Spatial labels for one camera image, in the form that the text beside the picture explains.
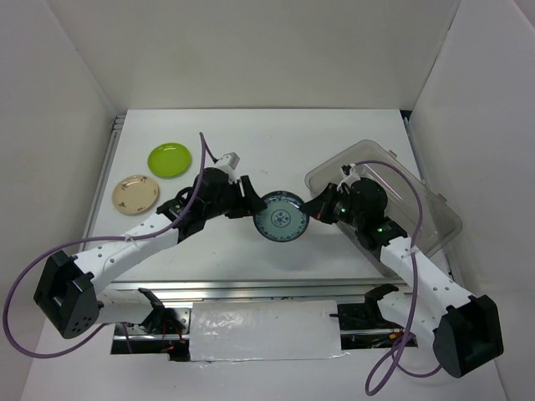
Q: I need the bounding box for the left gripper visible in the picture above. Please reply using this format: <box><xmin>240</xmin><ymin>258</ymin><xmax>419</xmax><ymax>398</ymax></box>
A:
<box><xmin>204</xmin><ymin>175</ymin><xmax>268</xmax><ymax>220</ymax></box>

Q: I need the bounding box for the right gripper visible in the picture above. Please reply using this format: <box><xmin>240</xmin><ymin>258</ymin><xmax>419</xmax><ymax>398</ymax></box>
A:
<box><xmin>300</xmin><ymin>182</ymin><xmax>364</xmax><ymax>228</ymax></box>

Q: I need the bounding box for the blue patterned plate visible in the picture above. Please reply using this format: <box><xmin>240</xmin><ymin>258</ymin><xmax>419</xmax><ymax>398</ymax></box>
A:
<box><xmin>253</xmin><ymin>190</ymin><xmax>309</xmax><ymax>243</ymax></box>

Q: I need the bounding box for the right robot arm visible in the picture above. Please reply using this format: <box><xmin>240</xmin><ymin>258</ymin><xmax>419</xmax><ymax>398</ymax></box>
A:
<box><xmin>300</xmin><ymin>178</ymin><xmax>504</xmax><ymax>378</ymax></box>

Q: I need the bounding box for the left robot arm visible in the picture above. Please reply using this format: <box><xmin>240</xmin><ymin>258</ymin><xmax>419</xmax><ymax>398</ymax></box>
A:
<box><xmin>33</xmin><ymin>167</ymin><xmax>267</xmax><ymax>339</ymax></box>

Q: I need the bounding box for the clear plastic bin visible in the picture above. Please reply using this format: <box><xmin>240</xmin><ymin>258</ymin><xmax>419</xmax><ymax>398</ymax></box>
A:
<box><xmin>304</xmin><ymin>140</ymin><xmax>462</xmax><ymax>257</ymax></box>

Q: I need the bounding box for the lime green plate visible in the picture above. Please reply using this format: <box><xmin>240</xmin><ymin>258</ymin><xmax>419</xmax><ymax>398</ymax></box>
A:
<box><xmin>147</xmin><ymin>143</ymin><xmax>192</xmax><ymax>178</ymax></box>

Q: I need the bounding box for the cream floral plate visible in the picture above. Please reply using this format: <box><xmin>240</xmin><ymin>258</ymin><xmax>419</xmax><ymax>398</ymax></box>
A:
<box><xmin>111</xmin><ymin>175</ymin><xmax>160</xmax><ymax>216</ymax></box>

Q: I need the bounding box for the white foil cover panel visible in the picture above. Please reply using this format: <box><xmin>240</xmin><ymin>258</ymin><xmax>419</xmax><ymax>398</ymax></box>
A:
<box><xmin>189</xmin><ymin>301</ymin><xmax>342</xmax><ymax>362</ymax></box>

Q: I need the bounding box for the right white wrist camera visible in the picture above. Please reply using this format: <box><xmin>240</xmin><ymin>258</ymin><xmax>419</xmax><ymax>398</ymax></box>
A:
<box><xmin>338</xmin><ymin>164</ymin><xmax>360</xmax><ymax>188</ymax></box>

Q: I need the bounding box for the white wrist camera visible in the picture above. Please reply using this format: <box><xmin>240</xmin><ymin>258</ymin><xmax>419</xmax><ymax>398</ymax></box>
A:
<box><xmin>338</xmin><ymin>164</ymin><xmax>360</xmax><ymax>188</ymax></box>
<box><xmin>215</xmin><ymin>152</ymin><xmax>240</xmax><ymax>175</ymax></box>

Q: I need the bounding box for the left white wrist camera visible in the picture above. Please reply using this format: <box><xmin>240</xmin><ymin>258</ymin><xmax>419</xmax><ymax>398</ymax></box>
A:
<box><xmin>215</xmin><ymin>152</ymin><xmax>240</xmax><ymax>175</ymax></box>

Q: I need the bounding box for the aluminium front rail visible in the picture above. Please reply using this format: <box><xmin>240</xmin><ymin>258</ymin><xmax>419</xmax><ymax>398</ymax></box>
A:
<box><xmin>106</xmin><ymin>278</ymin><xmax>411</xmax><ymax>303</ymax></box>

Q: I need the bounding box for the right aluminium side rail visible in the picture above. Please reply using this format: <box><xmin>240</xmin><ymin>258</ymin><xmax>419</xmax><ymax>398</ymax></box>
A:
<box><xmin>400</xmin><ymin>109</ymin><xmax>427</xmax><ymax>185</ymax></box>

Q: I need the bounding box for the aluminium side rail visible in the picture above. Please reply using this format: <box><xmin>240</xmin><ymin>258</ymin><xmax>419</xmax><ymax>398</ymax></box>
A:
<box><xmin>400</xmin><ymin>109</ymin><xmax>427</xmax><ymax>185</ymax></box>
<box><xmin>83</xmin><ymin>115</ymin><xmax>126</xmax><ymax>242</ymax></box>

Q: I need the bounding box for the left aluminium side rail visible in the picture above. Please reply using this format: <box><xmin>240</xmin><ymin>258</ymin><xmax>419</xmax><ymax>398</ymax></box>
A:
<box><xmin>83</xmin><ymin>115</ymin><xmax>126</xmax><ymax>242</ymax></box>

